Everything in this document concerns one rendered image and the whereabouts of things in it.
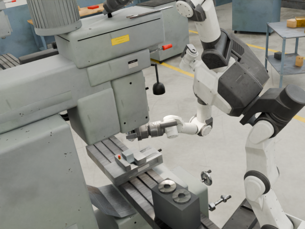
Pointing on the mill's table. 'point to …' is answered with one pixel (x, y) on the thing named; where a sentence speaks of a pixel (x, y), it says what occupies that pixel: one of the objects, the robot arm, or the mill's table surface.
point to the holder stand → (176, 205)
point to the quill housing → (130, 101)
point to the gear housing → (118, 67)
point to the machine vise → (113, 172)
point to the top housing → (111, 36)
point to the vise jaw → (140, 159)
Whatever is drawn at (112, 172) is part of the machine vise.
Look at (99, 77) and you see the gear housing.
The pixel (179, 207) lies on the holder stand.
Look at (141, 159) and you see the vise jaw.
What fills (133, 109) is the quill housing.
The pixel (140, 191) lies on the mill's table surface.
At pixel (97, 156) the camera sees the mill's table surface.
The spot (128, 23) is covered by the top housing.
